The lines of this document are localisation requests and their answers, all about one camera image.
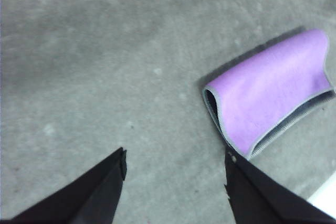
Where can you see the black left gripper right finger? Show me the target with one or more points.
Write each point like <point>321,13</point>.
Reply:
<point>257,197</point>

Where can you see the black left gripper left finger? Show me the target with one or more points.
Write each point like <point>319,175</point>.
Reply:
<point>86,200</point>

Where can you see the purple towel with grey hem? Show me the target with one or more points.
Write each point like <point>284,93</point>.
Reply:
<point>267,90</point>

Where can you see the grey table cloth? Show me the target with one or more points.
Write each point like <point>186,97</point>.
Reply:
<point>105,64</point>

